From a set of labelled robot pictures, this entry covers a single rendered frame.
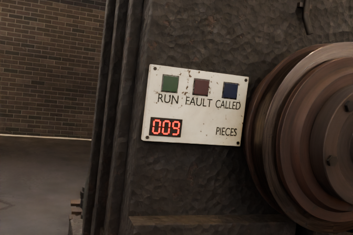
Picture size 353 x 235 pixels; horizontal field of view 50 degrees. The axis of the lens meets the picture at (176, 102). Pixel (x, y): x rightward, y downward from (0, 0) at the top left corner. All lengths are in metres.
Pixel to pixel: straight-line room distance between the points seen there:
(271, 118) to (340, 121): 0.14
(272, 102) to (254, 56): 0.19
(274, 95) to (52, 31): 6.14
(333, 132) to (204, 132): 0.30
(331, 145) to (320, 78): 0.16
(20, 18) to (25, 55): 0.62
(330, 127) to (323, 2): 0.42
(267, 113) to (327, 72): 0.17
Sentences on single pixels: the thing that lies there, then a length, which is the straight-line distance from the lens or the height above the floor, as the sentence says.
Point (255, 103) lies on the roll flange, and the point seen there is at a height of 1.18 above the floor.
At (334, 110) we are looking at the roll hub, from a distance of 0.86.
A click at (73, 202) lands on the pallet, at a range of 3.26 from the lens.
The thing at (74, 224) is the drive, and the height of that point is 0.25.
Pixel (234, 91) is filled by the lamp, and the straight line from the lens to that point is 0.95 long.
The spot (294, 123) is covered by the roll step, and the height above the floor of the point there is 1.14.
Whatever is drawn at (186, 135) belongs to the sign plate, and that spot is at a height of 1.08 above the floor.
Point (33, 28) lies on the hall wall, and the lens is 6.84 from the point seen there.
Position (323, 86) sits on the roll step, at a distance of 0.90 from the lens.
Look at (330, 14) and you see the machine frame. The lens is 1.16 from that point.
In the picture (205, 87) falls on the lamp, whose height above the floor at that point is 1.20.
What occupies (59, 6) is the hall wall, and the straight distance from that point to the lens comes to 6.89.
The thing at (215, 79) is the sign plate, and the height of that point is 1.22.
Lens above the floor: 1.20
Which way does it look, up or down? 3 degrees down
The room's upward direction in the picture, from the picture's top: 7 degrees clockwise
